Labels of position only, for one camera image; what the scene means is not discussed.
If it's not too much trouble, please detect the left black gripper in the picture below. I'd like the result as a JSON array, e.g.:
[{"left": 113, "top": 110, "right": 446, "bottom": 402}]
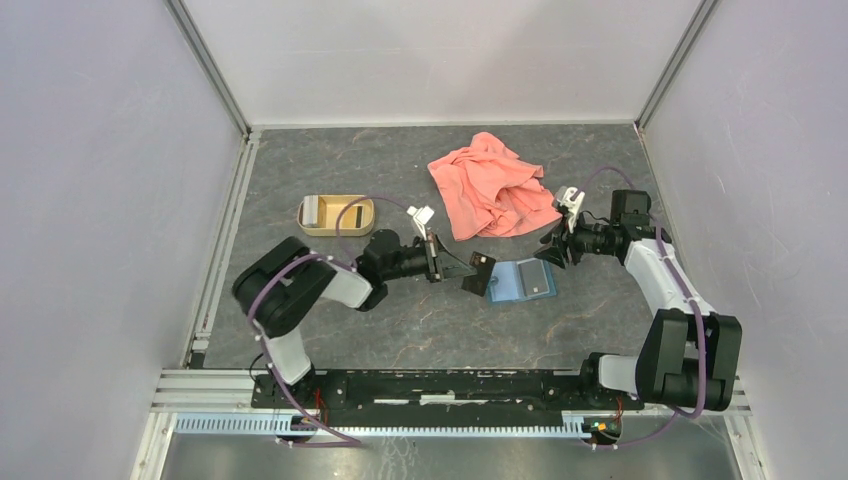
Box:
[{"left": 381, "top": 231, "right": 476, "bottom": 282}]

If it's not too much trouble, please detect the grey card stack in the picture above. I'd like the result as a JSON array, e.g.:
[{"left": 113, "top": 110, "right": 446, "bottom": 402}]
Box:
[{"left": 299, "top": 195, "right": 324, "bottom": 228}]

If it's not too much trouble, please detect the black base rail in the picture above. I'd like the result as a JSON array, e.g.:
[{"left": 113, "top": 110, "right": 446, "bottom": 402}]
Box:
[{"left": 290, "top": 369, "right": 645, "bottom": 428}]

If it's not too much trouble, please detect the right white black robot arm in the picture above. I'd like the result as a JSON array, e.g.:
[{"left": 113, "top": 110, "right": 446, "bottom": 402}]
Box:
[{"left": 535, "top": 187, "right": 743, "bottom": 417}]

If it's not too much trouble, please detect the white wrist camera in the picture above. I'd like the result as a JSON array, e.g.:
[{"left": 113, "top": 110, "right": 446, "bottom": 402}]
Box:
[
  {"left": 554, "top": 186, "right": 585, "bottom": 233},
  {"left": 406, "top": 206, "right": 435, "bottom": 240}
]

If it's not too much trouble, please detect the beige oval tray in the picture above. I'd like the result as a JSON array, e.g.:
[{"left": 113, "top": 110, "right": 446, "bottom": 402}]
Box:
[{"left": 297, "top": 194, "right": 376, "bottom": 237}]

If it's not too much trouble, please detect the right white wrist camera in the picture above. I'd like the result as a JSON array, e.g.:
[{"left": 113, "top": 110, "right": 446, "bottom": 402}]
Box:
[{"left": 554, "top": 186, "right": 585, "bottom": 233}]

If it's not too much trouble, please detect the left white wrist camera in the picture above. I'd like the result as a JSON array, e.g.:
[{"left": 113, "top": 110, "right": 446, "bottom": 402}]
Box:
[{"left": 406, "top": 206, "right": 435, "bottom": 240}]

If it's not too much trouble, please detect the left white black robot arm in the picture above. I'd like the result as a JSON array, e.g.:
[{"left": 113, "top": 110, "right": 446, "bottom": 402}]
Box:
[{"left": 231, "top": 229, "right": 476, "bottom": 408}]

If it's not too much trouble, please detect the white slotted cable duct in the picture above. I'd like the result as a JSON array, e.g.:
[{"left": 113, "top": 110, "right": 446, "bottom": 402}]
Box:
[{"left": 173, "top": 413, "right": 590, "bottom": 440}]

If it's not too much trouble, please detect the pink crumpled cloth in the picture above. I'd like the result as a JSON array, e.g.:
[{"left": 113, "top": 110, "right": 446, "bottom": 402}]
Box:
[{"left": 427, "top": 132, "right": 561, "bottom": 241}]

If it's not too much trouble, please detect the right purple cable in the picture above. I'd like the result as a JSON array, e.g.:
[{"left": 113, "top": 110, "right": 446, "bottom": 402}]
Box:
[{"left": 569, "top": 166, "right": 710, "bottom": 452}]

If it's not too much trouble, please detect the blue card holder wallet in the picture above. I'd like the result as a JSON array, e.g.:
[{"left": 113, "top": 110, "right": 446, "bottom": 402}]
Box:
[{"left": 486, "top": 258, "right": 557, "bottom": 304}]

